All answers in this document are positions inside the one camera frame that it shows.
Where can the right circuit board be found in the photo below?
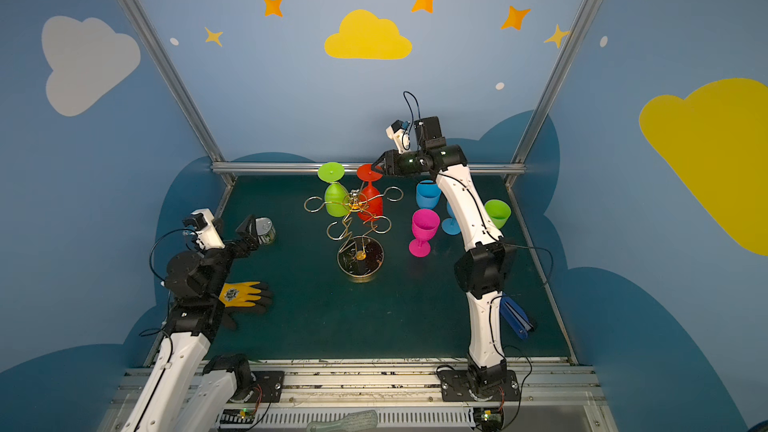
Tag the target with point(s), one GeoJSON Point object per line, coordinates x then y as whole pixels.
{"type": "Point", "coordinates": [487, 420]}

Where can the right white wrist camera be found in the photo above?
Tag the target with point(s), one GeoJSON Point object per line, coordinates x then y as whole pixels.
{"type": "Point", "coordinates": [399, 133]}

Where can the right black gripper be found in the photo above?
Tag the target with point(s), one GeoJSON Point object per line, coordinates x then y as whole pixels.
{"type": "Point", "coordinates": [390, 162]}

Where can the pink wine glass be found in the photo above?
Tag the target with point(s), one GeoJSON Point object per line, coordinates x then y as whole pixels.
{"type": "Point", "coordinates": [425, 223]}

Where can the red wine glass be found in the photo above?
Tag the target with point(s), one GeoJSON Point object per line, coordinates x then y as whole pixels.
{"type": "Point", "coordinates": [370, 194]}

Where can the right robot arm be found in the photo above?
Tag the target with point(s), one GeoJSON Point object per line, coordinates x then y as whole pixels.
{"type": "Point", "coordinates": [484, 267]}

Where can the gold wire glass rack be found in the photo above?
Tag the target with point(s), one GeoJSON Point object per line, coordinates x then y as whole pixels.
{"type": "Point", "coordinates": [360, 255]}

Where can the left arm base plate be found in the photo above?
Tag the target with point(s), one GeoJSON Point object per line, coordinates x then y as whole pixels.
{"type": "Point", "coordinates": [264, 385]}

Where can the blue stapler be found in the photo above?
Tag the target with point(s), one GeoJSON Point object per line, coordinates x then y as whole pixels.
{"type": "Point", "coordinates": [516, 317]}

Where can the blue wine glass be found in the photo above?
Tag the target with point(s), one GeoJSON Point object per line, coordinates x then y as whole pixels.
{"type": "Point", "coordinates": [428, 194]}
{"type": "Point", "coordinates": [450, 225]}

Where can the left circuit board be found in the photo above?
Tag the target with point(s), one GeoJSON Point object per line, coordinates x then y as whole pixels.
{"type": "Point", "coordinates": [236, 419]}

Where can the aluminium rail base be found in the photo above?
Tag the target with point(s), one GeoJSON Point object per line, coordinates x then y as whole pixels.
{"type": "Point", "coordinates": [402, 393]}

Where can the back frame bar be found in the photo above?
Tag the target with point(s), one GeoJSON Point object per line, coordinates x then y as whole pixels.
{"type": "Point", "coordinates": [297, 168]}

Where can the left frame post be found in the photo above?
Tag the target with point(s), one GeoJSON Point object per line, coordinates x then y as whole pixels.
{"type": "Point", "coordinates": [140, 21]}

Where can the green wine glass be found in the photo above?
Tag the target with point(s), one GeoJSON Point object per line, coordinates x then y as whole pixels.
{"type": "Point", "coordinates": [498, 211]}
{"type": "Point", "coordinates": [335, 194]}

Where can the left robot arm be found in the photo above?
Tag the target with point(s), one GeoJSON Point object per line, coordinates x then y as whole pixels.
{"type": "Point", "coordinates": [196, 278]}

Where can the frame post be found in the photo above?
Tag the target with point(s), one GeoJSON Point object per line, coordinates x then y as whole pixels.
{"type": "Point", "coordinates": [140, 21]}
{"type": "Point", "coordinates": [580, 26]}

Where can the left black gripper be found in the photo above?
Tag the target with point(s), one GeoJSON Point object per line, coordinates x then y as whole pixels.
{"type": "Point", "coordinates": [241, 240]}

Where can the silver tin can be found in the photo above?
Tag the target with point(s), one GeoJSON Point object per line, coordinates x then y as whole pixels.
{"type": "Point", "coordinates": [265, 230]}

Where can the circuit board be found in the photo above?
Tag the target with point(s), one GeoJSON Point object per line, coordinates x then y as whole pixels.
{"type": "Point", "coordinates": [236, 419]}
{"type": "Point", "coordinates": [487, 420]}

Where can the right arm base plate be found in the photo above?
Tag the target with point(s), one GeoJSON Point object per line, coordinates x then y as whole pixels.
{"type": "Point", "coordinates": [455, 386]}

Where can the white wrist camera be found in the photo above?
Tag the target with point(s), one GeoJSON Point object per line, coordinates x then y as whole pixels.
{"type": "Point", "coordinates": [399, 133]}
{"type": "Point", "coordinates": [202, 223]}

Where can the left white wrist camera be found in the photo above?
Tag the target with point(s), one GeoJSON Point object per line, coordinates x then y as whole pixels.
{"type": "Point", "coordinates": [202, 223]}

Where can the yellow black work glove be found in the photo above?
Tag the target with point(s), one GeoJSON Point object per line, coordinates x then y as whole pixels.
{"type": "Point", "coordinates": [244, 297]}

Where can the right frame post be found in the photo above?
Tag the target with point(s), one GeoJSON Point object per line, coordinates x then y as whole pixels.
{"type": "Point", "coordinates": [580, 26]}

